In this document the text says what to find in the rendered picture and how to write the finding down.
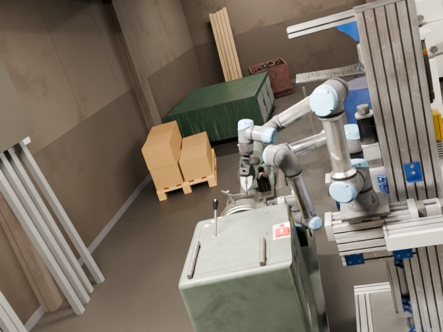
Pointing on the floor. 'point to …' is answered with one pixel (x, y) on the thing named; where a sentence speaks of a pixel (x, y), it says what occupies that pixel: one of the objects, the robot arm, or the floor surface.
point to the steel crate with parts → (275, 76)
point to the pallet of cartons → (178, 159)
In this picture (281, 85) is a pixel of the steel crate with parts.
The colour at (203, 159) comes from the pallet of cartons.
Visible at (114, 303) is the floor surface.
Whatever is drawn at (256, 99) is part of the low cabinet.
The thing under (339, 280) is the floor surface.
